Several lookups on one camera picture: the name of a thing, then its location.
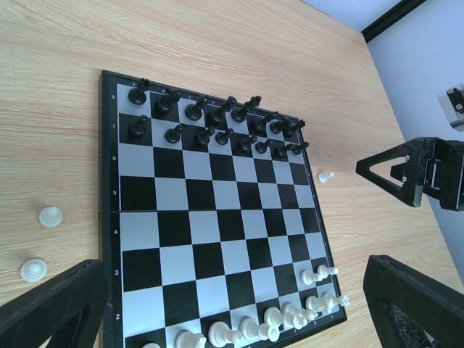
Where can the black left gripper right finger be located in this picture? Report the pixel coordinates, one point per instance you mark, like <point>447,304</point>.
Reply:
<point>410,309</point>

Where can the black pawn one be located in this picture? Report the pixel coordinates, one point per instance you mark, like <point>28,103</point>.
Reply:
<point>173,135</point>

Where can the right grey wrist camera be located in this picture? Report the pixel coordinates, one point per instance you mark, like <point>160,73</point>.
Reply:
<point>451,102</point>

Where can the white bishop c1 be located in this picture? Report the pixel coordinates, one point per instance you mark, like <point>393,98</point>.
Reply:
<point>220,335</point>

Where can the white chess piece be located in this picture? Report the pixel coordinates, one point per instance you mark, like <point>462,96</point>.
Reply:
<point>324,271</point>

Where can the black pawn seven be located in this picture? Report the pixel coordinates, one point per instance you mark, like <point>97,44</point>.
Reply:
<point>137,128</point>

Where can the white rook a1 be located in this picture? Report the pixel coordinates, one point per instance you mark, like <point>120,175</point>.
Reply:
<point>151,345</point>

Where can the black pawn five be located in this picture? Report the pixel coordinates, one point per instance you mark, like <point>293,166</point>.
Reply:
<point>281,151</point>

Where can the black knight b8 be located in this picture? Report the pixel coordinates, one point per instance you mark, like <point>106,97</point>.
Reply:
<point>166,102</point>

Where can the white queen piece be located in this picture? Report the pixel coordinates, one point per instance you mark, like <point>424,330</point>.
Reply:
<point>251,330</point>

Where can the black knight g8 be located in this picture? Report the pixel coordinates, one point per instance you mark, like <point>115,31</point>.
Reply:
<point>280,126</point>

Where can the black queen d8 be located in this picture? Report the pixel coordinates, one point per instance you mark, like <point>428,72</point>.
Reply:
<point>215,117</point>

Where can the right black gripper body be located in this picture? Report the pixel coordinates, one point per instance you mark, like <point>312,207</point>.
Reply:
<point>433,167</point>

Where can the black bishop f8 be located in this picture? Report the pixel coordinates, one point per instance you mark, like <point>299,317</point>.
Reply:
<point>259,123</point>

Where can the black pawn two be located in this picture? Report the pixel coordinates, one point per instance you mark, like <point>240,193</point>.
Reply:
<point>203,137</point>

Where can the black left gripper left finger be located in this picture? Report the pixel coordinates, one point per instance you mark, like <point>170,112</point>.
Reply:
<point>65,311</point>

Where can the black and silver chessboard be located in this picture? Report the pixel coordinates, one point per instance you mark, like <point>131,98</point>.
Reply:
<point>194,235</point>

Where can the black pawn six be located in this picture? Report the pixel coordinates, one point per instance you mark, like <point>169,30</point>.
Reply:
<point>299,148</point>

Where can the black pawn eight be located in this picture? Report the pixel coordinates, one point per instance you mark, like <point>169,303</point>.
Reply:
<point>245,144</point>

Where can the white knight b1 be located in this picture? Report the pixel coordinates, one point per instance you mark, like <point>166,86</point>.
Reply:
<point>187,339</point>

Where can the black bishop c8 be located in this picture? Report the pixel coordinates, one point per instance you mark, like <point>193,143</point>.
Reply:
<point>194,111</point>

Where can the white knight g1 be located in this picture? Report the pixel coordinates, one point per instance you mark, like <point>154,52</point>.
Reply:
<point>317,304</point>

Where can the white king piece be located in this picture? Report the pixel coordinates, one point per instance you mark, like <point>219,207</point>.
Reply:
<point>274,319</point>

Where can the black pawn three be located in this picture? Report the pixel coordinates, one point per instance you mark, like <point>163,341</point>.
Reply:
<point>222,138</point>

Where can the white rook h1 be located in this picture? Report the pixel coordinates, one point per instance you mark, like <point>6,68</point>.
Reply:
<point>329,301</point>

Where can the black enclosure frame post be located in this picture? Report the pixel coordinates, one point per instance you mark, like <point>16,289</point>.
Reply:
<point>389,18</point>

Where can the black rook h8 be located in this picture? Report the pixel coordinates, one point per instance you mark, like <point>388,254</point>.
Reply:
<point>292,128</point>

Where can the white pawn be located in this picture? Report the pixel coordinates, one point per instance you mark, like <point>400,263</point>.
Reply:
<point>33,270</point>
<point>308,277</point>
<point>50,217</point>
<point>323,177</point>

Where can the black pawn four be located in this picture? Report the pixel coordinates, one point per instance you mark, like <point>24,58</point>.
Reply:
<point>262,146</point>

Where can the black king e8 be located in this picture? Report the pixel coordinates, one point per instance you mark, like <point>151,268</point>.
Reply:
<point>239,115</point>

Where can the black rook a8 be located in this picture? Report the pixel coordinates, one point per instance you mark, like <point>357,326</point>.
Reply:
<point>137,95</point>

